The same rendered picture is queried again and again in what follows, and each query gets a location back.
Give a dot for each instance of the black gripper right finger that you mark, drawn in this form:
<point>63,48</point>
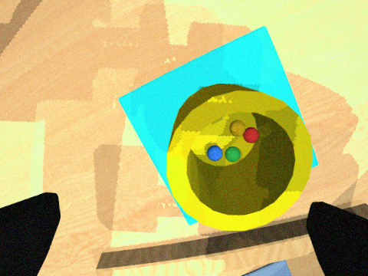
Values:
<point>340,240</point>

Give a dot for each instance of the yellow marble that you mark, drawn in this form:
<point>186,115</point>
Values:
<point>237,128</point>

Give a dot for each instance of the green ball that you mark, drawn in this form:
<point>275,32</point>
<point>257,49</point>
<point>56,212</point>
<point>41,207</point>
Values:
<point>232,154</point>

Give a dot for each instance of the blue marble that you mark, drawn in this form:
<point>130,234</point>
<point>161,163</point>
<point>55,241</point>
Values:
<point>214,153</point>

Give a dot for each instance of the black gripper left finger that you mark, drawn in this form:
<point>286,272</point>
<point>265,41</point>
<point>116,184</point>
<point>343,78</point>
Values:
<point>27,229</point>

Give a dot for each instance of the red ball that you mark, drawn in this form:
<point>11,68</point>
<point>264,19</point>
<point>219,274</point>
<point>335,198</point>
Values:
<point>251,135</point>

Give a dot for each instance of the yellow cup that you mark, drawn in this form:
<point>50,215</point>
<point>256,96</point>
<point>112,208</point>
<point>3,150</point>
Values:
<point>266,180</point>

